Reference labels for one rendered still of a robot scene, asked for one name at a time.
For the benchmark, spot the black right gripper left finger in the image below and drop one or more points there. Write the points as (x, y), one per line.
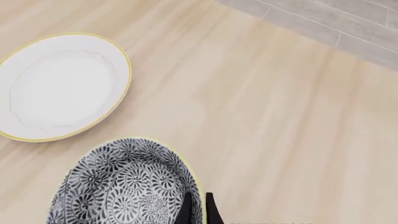
(186, 212)

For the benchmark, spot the black white patterned bowl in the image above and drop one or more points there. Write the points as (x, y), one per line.
(124, 184)

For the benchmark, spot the white plate with yellow rim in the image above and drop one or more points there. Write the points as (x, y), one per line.
(62, 87)

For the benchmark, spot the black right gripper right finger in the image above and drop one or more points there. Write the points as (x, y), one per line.
(214, 211)

